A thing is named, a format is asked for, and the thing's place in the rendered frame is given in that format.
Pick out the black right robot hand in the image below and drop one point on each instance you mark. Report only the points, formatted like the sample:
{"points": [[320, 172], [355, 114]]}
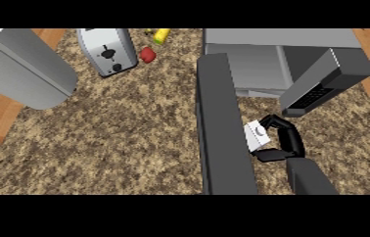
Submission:
{"points": [[292, 139]]}

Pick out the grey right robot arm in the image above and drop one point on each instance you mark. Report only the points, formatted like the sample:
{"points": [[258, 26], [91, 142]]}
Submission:
{"points": [[308, 177]]}

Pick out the dark grey microwave door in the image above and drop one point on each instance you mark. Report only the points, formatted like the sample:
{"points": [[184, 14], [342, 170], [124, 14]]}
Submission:
{"points": [[220, 126]]}

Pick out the grey microwave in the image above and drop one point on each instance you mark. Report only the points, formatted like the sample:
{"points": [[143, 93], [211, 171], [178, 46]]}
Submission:
{"points": [[293, 68]]}

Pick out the red pepper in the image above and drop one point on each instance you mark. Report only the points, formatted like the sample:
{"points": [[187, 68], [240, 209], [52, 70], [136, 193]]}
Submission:
{"points": [[147, 55]]}

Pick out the silver toaster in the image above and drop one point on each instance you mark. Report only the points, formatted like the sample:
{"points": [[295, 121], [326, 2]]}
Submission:
{"points": [[109, 51]]}

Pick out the grey rounded appliance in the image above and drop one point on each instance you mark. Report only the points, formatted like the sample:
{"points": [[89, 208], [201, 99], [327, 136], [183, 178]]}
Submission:
{"points": [[31, 71]]}

